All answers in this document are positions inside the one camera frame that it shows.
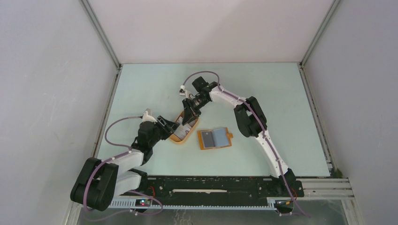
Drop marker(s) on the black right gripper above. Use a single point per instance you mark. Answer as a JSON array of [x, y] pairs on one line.
[[191, 112]]

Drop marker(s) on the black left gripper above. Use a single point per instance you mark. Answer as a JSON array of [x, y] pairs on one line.
[[172, 126]]

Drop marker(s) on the beige oval plastic tray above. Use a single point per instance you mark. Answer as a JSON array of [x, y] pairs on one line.
[[179, 121]]

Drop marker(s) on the silver VIP card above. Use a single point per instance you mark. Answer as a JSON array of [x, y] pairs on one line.
[[183, 131]]

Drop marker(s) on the orange leather card holder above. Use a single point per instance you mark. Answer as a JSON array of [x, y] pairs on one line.
[[222, 138]]

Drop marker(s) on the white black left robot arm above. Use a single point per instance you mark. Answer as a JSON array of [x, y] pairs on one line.
[[101, 180]]

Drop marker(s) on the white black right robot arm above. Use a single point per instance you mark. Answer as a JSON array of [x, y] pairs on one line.
[[251, 122]]

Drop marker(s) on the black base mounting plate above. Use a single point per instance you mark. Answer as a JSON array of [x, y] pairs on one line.
[[218, 190]]

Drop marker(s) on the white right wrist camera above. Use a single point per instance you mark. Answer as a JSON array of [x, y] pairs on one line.
[[184, 92]]

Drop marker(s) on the white slotted cable duct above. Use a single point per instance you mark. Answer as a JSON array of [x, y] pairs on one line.
[[145, 203]]

